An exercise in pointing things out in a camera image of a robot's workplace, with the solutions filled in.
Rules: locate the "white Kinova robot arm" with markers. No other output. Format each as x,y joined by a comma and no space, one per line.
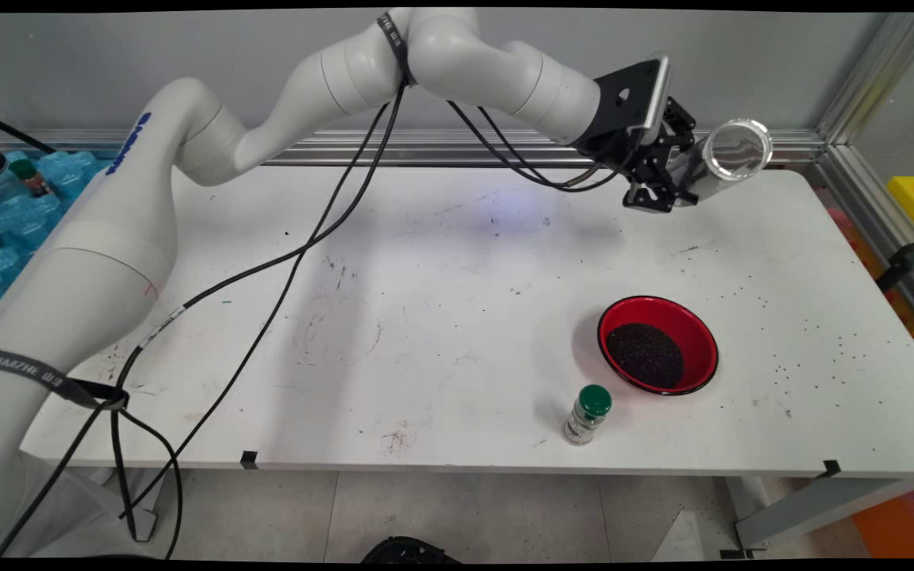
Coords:
84,277

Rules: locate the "red bowl black rim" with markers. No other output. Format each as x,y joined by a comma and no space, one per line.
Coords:
699,337

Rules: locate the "clear plastic jar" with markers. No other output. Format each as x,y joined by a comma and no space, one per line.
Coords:
735,151

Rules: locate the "green capped spice bottle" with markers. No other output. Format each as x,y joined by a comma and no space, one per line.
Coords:
588,412

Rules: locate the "blue water bottle pack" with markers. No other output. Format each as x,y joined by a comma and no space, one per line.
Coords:
21,230

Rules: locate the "horizontal aluminium frame rail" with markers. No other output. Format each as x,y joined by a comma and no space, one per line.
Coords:
425,147

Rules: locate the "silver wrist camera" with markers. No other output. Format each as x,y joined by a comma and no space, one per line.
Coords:
659,91

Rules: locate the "orange floor panel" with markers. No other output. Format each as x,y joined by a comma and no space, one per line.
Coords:
901,523

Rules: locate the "black camera mounting bracket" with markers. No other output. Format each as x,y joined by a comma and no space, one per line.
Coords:
624,99

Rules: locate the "black stand clamp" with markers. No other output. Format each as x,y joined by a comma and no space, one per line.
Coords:
905,260

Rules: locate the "black seed heap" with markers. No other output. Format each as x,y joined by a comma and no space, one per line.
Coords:
646,355

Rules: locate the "black tape marker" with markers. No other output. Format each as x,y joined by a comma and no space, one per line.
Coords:
249,459
830,469

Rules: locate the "slanted aluminium frame post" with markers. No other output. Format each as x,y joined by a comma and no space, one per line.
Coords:
873,75

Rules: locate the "side aluminium frame rail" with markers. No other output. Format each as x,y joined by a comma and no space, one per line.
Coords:
877,222

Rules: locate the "grey metal table leg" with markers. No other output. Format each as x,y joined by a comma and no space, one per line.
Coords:
147,523
814,507

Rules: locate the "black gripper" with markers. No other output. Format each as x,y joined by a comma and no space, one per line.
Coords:
631,155

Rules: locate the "green cap red label bottle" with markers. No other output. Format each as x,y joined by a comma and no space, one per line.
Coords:
28,176

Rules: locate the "black round floor object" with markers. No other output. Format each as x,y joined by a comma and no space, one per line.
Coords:
409,551

